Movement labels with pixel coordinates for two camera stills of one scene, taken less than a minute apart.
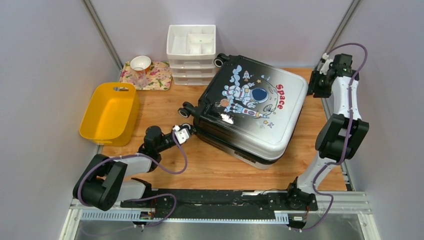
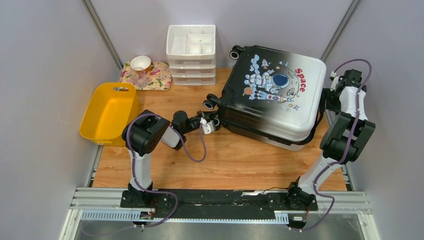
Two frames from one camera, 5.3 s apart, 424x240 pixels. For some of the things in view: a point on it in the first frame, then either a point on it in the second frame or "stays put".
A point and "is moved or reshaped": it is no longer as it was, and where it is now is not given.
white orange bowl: [142, 61] stays put
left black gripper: [191, 131] → [209, 116]
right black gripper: [313, 87] → [327, 93]
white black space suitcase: [248, 111] is moved or reshaped
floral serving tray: [159, 76] stays put
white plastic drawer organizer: [191, 49] stays put
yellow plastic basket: [112, 116] stays put
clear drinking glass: [139, 77] stays put
